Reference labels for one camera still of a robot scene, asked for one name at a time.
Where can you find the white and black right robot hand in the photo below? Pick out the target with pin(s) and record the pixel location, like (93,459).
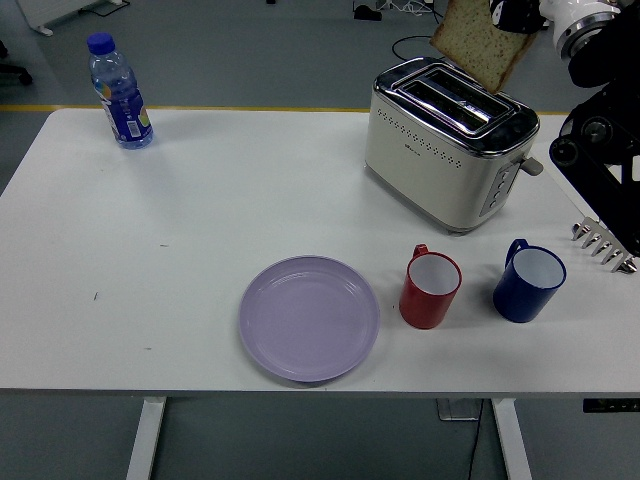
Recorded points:
(565,10)

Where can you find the slice of bread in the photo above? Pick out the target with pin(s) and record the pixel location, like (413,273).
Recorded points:
(475,45)

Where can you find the grey toaster lever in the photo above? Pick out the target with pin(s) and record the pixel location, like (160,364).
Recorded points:
(532,167)

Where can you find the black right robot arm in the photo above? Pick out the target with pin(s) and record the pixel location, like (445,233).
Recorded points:
(600,135)

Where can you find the purple plate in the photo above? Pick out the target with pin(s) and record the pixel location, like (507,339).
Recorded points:
(307,320)

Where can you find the cream and chrome toaster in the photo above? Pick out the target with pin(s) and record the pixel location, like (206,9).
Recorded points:
(425,165)

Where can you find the metal toast rack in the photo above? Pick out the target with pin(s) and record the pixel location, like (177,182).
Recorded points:
(595,240)

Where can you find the blue mug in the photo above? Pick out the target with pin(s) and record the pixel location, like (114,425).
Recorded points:
(517,300)

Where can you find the red mug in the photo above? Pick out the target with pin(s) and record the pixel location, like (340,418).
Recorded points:
(425,310)

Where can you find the black table control panel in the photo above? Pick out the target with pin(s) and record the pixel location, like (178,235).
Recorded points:
(610,405)

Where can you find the grey box under table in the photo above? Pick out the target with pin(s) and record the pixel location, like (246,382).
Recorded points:
(455,410)

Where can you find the white table leg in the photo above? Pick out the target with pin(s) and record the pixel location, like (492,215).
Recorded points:
(145,440)
(511,440)

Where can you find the clear water bottle blue cap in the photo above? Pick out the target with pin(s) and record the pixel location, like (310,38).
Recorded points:
(122,110)

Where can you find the white stand base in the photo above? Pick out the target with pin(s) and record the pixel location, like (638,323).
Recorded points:
(42,12)

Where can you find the black office chair base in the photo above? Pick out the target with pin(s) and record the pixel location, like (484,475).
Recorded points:
(15,70)

